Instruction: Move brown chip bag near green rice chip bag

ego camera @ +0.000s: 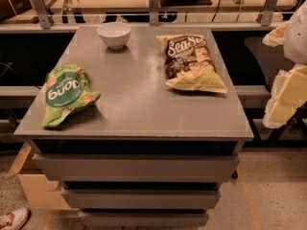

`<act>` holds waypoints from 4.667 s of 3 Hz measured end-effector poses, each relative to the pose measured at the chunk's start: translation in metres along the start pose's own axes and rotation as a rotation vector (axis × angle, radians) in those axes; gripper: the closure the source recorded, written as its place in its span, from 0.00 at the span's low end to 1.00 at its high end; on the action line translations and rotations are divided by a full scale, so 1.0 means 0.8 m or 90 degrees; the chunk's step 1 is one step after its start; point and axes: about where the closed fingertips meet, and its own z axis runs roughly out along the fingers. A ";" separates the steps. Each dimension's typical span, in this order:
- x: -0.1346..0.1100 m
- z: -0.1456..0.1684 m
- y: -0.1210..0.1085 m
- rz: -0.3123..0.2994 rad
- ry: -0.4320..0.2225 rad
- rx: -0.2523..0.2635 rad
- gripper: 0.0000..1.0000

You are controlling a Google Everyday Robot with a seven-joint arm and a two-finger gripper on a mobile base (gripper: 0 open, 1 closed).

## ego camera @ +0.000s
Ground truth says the wooden box on floor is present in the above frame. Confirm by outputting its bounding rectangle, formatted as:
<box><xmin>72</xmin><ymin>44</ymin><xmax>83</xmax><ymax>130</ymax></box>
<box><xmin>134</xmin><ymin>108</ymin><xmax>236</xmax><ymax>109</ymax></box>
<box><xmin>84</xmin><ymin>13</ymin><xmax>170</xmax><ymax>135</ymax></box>
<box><xmin>6</xmin><ymin>143</ymin><xmax>71</xmax><ymax>210</ymax></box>

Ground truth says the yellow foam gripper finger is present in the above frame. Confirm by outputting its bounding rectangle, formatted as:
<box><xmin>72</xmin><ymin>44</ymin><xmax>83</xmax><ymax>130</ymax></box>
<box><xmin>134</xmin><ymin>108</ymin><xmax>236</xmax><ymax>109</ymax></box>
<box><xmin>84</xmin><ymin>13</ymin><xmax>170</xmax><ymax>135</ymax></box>
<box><xmin>263</xmin><ymin>64</ymin><xmax>307</xmax><ymax>128</ymax></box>
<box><xmin>262</xmin><ymin>22</ymin><xmax>288</xmax><ymax>47</ymax></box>

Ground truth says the bottom grey drawer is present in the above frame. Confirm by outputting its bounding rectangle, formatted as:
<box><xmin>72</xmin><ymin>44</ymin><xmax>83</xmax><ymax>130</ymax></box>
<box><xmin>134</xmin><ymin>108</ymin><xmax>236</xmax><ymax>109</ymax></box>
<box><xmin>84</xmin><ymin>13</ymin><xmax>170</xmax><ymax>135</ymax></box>
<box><xmin>79</xmin><ymin>212</ymin><xmax>209</xmax><ymax>227</ymax></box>

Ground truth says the middle metal rail bracket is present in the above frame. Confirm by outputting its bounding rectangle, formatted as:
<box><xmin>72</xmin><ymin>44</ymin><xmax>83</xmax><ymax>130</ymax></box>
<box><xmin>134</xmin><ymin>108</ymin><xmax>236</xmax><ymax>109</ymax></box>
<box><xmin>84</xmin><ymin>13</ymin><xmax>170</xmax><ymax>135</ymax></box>
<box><xmin>149</xmin><ymin>0</ymin><xmax>159</xmax><ymax>26</ymax></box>

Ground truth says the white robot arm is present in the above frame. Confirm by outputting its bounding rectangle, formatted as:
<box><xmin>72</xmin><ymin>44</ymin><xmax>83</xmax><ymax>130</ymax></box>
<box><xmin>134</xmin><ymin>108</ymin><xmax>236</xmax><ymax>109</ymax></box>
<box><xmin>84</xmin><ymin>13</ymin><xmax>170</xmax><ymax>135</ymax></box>
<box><xmin>263</xmin><ymin>1</ymin><xmax>307</xmax><ymax>128</ymax></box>

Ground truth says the left metal rail bracket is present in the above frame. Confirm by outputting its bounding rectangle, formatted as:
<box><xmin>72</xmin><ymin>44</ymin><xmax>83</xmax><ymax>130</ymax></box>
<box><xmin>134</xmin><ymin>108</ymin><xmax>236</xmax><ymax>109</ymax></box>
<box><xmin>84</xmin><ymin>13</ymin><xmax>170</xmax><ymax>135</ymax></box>
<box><xmin>32</xmin><ymin>0</ymin><xmax>53</xmax><ymax>29</ymax></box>

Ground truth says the top grey drawer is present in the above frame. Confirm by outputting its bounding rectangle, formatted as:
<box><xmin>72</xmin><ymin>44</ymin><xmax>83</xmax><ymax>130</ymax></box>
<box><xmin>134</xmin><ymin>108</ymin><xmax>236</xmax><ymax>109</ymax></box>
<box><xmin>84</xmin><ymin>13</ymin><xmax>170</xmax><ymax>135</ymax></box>
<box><xmin>33</xmin><ymin>154</ymin><xmax>239</xmax><ymax>182</ymax></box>

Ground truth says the white red sneaker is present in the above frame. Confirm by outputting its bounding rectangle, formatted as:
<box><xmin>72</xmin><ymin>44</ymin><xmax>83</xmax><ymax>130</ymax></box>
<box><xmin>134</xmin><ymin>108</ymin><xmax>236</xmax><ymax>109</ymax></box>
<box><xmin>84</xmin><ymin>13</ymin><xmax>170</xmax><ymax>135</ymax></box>
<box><xmin>0</xmin><ymin>207</ymin><xmax>30</xmax><ymax>230</ymax></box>

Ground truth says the middle grey drawer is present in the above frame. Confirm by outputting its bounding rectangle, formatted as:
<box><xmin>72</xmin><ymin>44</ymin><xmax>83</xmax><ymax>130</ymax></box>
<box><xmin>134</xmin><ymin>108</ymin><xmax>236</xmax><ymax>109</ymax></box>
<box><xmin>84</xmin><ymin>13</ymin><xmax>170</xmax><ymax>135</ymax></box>
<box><xmin>61</xmin><ymin>189</ymin><xmax>221</xmax><ymax>209</ymax></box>

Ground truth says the white ceramic bowl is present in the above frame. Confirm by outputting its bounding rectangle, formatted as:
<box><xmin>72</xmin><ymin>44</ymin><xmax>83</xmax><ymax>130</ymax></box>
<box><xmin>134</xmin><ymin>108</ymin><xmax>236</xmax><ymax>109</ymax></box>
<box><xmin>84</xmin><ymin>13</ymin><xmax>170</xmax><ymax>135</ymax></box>
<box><xmin>97</xmin><ymin>22</ymin><xmax>131</xmax><ymax>49</ymax></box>

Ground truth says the brown sea salt chip bag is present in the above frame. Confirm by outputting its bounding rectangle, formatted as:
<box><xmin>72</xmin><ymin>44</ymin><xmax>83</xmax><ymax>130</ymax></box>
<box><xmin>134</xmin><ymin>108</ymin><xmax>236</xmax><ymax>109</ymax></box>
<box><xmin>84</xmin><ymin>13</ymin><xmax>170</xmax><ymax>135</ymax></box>
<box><xmin>156</xmin><ymin>34</ymin><xmax>227</xmax><ymax>94</ymax></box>

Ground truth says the grey drawer cabinet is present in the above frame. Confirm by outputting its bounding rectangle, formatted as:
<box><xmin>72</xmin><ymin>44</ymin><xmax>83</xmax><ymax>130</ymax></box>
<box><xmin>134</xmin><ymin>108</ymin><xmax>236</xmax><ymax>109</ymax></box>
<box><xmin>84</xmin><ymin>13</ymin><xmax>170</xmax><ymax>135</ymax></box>
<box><xmin>16</xmin><ymin>24</ymin><xmax>252</xmax><ymax>215</ymax></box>

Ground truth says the grey drawer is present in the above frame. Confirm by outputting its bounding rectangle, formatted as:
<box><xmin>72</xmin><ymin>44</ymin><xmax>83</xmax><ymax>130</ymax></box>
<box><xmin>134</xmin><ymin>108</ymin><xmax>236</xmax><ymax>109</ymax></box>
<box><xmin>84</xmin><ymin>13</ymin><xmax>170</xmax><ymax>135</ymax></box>
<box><xmin>61</xmin><ymin>189</ymin><xmax>221</xmax><ymax>209</ymax></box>
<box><xmin>79</xmin><ymin>212</ymin><xmax>209</xmax><ymax>227</ymax></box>
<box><xmin>33</xmin><ymin>154</ymin><xmax>239</xmax><ymax>182</ymax></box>

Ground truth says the green rice chip bag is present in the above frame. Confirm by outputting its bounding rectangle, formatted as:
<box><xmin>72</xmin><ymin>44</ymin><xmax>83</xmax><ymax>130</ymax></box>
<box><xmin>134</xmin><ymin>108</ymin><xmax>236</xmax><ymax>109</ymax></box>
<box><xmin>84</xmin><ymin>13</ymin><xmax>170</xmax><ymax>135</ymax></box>
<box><xmin>42</xmin><ymin>63</ymin><xmax>101</xmax><ymax>128</ymax></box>

